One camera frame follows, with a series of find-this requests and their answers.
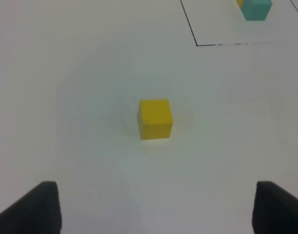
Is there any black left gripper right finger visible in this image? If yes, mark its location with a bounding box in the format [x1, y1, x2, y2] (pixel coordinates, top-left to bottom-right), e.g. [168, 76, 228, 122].
[252, 181, 298, 234]

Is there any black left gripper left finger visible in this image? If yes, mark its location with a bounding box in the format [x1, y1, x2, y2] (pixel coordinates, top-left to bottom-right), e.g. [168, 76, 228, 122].
[0, 181, 62, 234]

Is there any template teal cube block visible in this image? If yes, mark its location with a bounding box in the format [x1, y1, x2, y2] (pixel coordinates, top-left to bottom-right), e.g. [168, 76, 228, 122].
[240, 0, 273, 21]

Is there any template yellow cube block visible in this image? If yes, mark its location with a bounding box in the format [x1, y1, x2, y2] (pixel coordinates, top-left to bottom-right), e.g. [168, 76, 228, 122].
[236, 0, 243, 8]

